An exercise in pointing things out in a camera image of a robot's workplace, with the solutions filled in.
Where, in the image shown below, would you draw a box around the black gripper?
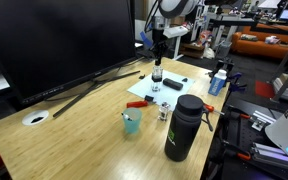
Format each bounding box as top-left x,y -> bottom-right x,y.
149,29 -> 168,66

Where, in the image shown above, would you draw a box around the short crystal column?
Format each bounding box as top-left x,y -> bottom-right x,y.
158,101 -> 171,122

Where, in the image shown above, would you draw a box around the black whiteboard eraser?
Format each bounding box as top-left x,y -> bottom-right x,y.
162,77 -> 184,92

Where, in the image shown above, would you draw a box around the grey panel with blue tape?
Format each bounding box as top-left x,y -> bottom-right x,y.
134,19 -> 155,48

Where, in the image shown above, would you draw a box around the white whiteboard sheet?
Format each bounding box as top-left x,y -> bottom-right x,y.
127,68 -> 196,109

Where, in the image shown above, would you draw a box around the cardboard box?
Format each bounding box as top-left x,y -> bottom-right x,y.
166,15 -> 186,29

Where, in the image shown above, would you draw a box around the white plastic bag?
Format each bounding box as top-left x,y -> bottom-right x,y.
202,46 -> 216,60

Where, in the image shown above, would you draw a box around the blue white plastic bottle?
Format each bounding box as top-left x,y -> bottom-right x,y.
207,68 -> 228,97

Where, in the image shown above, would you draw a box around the black white marker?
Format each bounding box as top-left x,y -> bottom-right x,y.
120,112 -> 133,123

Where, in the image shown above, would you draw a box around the grey waste bin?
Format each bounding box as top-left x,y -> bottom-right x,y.
214,40 -> 233,60

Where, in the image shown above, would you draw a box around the teal plastic cup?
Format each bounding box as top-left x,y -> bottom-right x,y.
122,107 -> 143,135

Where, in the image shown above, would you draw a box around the black water bottle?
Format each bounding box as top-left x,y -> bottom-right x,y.
164,94 -> 215,163

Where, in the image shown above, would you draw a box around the blue spring clamp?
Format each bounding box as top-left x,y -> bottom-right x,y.
228,72 -> 243,83
229,83 -> 248,94

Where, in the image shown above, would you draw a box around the black monitor stand legs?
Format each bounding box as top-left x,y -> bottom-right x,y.
52,64 -> 142,119

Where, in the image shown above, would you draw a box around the orange sofa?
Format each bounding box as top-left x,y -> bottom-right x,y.
231,22 -> 288,61

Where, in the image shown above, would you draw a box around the black optical breadboard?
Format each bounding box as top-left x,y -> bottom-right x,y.
213,96 -> 288,180

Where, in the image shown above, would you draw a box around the large black monitor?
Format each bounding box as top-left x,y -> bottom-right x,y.
0,0 -> 138,108

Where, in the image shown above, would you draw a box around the red floor mat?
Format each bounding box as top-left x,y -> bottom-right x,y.
254,79 -> 277,99

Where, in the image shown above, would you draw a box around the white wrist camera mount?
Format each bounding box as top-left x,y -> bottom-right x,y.
163,25 -> 190,39

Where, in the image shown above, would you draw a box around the red handled screwdriver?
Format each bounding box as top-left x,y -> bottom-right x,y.
126,99 -> 157,109

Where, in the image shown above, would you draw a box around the silver metal bracket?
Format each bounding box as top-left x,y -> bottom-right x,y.
251,110 -> 276,132

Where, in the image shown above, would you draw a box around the white desk cable grommet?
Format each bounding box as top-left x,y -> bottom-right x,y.
21,109 -> 50,127

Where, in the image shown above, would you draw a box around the aluminium extrusion rail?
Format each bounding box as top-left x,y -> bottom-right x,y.
250,141 -> 288,174

